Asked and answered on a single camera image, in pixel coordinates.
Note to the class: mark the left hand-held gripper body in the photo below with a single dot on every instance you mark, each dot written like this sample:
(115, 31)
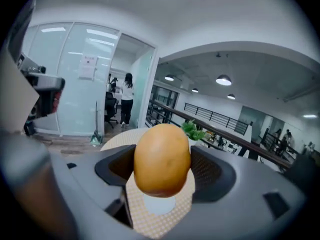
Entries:
(45, 84)

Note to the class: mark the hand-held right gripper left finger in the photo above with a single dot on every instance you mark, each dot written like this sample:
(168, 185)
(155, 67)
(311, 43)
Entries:
(107, 170)

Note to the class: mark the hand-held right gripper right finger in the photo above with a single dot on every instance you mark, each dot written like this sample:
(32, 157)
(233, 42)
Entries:
(217, 179)

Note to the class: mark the paper poster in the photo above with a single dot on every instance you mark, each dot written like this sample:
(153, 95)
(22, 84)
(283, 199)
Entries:
(87, 66)

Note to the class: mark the wooden-topped black railing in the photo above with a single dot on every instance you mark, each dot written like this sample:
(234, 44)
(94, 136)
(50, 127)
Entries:
(250, 146)

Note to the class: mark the potted green plant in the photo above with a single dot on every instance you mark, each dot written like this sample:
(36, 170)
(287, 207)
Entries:
(193, 131)

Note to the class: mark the black office chair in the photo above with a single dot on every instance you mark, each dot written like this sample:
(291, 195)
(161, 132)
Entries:
(111, 106)

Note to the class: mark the black metal railing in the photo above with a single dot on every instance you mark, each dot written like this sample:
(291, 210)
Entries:
(212, 114)

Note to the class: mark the frosted glass partition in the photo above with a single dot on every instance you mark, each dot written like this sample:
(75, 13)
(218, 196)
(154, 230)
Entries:
(250, 121)

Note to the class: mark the black pendant lamp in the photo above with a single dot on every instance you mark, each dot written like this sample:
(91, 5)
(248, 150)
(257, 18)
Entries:
(195, 90)
(223, 80)
(169, 78)
(231, 96)

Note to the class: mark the frosted glass door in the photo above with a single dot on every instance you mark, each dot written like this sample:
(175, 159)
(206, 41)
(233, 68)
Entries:
(142, 89)

